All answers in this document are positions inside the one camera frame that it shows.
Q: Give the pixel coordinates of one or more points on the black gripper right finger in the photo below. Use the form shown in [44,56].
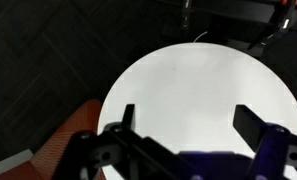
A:
[249,128]

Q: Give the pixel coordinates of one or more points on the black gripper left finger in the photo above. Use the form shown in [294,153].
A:
[128,116]

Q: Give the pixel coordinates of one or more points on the orange patterned sofa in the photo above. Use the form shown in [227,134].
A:
[54,143]

